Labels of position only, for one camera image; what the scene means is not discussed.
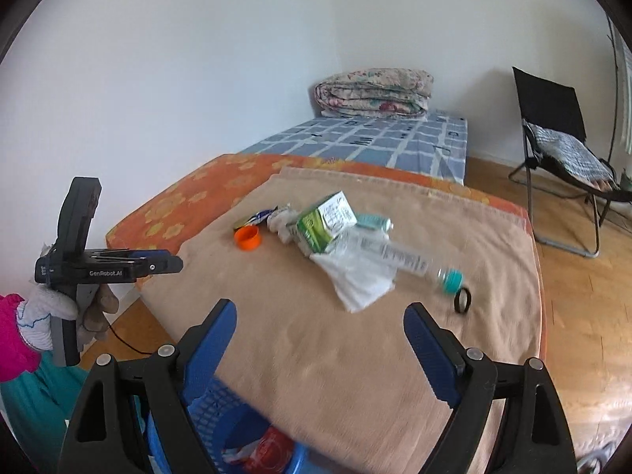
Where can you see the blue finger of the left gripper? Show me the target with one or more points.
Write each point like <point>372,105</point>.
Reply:
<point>148,255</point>
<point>157,265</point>

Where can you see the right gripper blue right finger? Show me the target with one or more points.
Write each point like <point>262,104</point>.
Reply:
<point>438,353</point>

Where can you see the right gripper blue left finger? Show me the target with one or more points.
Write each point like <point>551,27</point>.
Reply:
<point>202,348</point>

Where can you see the orange plastic cap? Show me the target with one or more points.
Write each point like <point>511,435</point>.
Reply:
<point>247,237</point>

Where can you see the white plastic bag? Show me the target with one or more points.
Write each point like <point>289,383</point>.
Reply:
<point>357,281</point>

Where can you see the blue green snack packet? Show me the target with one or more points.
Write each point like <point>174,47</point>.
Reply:
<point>255,219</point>

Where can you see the clear plastic bottle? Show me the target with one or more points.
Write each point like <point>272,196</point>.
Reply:
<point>379,249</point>

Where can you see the teal ointment tube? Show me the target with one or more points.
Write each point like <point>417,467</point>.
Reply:
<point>374,222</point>

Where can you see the green milk carton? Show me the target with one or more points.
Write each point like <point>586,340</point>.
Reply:
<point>317,227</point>

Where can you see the left gloved hand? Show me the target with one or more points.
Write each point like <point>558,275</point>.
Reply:
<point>33,316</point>

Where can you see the orange floral bed sheet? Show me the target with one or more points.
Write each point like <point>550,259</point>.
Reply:
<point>185,208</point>

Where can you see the beige towel blanket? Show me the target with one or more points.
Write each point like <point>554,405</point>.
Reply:
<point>319,348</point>

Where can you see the white round floor device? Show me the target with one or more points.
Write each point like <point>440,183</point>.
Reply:
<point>595,461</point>

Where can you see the blue checked bed sheet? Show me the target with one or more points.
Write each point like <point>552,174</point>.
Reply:
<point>435,145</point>

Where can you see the black folding chair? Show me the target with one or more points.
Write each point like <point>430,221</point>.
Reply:
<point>552,105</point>

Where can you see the checked chair cushion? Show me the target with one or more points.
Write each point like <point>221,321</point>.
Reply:
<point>570,153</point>

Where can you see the folded floral quilt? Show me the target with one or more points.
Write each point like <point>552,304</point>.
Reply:
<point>377,92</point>

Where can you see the black clothes drying rack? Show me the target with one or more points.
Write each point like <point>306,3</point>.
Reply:
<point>619,150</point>

